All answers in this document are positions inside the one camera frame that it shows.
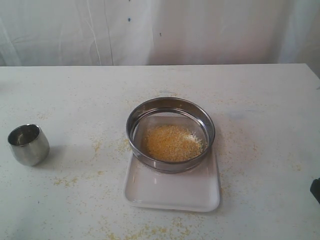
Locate stainless steel cup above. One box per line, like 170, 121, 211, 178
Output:
7, 124, 50, 167

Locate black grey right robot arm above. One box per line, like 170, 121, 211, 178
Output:
310, 178, 320, 204

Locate white rectangular plastic tray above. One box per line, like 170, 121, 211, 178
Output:
123, 150, 220, 212

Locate yellow millet grains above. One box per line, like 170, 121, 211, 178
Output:
144, 124, 206, 163

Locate round steel mesh sieve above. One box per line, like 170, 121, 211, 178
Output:
125, 97, 216, 174

